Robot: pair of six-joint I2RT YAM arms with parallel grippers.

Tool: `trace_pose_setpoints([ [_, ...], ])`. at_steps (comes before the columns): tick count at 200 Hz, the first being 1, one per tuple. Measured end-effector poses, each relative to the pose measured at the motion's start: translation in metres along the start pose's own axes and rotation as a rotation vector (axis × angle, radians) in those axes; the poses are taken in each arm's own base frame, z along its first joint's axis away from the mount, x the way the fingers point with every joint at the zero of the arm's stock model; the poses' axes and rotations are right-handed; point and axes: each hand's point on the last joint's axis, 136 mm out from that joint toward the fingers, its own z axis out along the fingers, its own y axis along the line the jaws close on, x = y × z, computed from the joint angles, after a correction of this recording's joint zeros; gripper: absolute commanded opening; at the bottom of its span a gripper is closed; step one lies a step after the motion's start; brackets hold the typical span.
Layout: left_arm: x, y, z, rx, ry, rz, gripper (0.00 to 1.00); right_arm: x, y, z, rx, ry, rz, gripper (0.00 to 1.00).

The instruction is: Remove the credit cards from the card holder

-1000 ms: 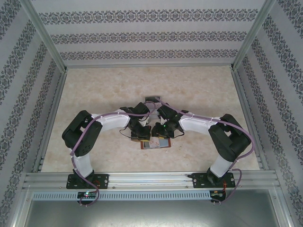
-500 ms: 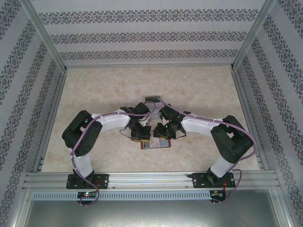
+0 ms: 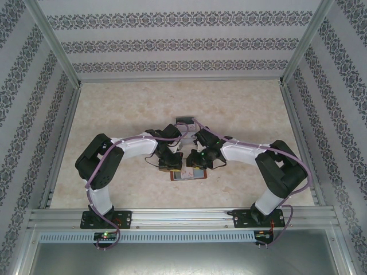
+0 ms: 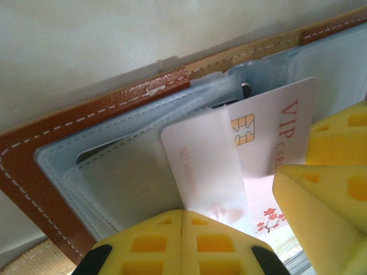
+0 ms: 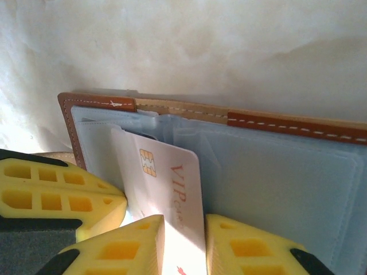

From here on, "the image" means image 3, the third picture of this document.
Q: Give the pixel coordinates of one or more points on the grey metal sheet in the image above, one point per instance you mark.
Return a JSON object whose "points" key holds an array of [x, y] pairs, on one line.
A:
{"points": [[183, 257]]}

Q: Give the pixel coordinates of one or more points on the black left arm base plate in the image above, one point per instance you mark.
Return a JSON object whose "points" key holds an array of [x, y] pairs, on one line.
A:
{"points": [[123, 219]]}

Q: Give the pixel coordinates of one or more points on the white card with pink print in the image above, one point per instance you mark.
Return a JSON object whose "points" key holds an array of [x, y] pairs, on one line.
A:
{"points": [[187, 173], [190, 126]]}

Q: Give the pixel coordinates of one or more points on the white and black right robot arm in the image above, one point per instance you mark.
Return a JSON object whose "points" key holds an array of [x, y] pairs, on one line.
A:
{"points": [[241, 150]]}

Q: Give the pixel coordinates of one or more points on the small controller board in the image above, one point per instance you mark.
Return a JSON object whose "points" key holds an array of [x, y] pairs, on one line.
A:
{"points": [[104, 235], [262, 235]]}

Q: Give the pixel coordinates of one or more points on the aluminium table side rail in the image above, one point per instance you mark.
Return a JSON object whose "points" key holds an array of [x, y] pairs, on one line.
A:
{"points": [[61, 146], [304, 143]]}

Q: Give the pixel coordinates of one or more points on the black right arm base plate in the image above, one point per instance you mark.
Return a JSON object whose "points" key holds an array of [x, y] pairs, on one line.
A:
{"points": [[242, 219]]}

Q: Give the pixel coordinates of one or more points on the brown leather card holder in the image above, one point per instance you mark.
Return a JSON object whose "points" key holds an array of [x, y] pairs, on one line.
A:
{"points": [[202, 174]]}

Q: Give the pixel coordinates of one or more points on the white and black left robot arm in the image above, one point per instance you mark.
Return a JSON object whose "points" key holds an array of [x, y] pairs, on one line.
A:
{"points": [[140, 146]]}

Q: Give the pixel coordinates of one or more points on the aluminium mounting rail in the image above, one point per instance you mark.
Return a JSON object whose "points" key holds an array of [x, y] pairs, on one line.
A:
{"points": [[183, 219]]}

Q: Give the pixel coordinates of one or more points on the aluminium frame post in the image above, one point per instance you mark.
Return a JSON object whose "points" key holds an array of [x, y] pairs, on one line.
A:
{"points": [[306, 43], [54, 43]]}

